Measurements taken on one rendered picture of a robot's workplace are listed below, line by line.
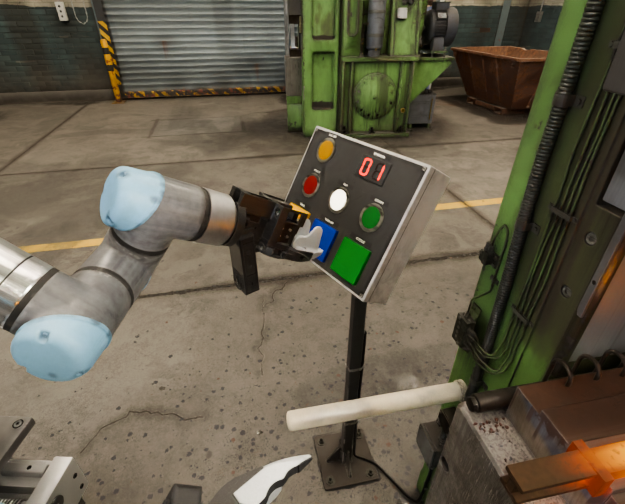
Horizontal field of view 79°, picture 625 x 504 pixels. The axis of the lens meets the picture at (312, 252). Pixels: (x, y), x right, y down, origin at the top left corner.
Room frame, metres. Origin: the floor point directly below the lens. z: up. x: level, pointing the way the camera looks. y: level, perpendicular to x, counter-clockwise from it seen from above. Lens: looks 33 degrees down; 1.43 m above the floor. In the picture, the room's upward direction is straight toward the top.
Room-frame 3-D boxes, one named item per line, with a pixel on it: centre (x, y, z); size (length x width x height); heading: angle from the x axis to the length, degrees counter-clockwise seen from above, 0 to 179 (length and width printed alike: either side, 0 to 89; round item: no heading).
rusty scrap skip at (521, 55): (6.84, -3.23, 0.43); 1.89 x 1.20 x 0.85; 12
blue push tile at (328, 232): (0.71, -0.02, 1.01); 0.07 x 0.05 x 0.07; 36
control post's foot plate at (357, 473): (0.79, -0.13, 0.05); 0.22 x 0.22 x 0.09; 11
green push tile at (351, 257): (0.63, -0.08, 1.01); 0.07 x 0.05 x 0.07; 36
